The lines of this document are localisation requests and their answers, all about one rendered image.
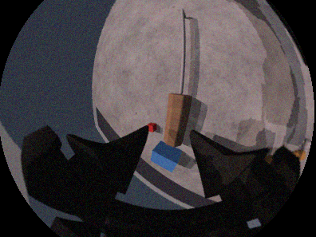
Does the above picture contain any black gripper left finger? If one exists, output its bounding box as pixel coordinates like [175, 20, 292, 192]
[65, 125, 149, 195]

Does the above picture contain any small red cube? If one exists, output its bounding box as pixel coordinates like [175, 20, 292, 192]
[147, 122, 156, 132]

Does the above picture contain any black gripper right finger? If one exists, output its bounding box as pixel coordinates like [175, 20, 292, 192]
[189, 129, 270, 199]

